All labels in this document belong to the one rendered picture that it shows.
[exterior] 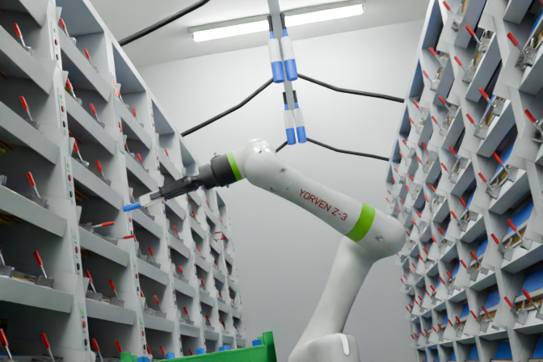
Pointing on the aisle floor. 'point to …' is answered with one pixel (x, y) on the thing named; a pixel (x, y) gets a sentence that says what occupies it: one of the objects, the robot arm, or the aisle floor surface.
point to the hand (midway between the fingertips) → (151, 198)
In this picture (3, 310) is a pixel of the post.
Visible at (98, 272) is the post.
